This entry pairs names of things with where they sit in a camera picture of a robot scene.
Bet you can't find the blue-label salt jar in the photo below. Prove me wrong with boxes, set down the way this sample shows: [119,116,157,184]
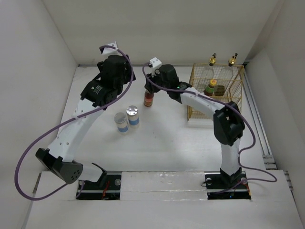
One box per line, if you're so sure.
[126,105,140,128]
[114,112,129,134]

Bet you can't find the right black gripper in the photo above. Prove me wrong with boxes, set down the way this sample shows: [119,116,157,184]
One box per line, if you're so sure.
[144,67,170,93]

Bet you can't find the yellow wire basket rack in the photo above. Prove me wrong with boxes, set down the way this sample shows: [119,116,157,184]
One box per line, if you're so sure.
[189,63,244,110]

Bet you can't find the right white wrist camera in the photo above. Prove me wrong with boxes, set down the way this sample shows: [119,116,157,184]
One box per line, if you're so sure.
[148,57,162,75]

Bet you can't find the dark oil glass bottle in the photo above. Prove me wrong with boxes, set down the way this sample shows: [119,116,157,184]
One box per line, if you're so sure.
[197,53,224,97]

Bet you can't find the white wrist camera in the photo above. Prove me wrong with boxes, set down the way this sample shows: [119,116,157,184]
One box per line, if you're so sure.
[99,41,119,56]
[148,57,162,75]

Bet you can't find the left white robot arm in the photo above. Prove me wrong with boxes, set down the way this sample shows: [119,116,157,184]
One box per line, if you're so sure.
[35,55,135,189]

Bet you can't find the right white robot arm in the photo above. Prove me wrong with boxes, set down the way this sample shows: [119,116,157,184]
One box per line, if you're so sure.
[144,61,245,189]

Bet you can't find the red sauce bottle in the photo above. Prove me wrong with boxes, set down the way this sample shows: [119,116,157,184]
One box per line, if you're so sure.
[143,90,154,107]
[203,79,217,96]

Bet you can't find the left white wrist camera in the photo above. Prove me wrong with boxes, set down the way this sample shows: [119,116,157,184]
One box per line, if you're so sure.
[99,41,119,56]

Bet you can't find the clear glass bottle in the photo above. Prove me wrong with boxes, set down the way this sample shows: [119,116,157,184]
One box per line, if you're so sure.
[220,53,238,80]

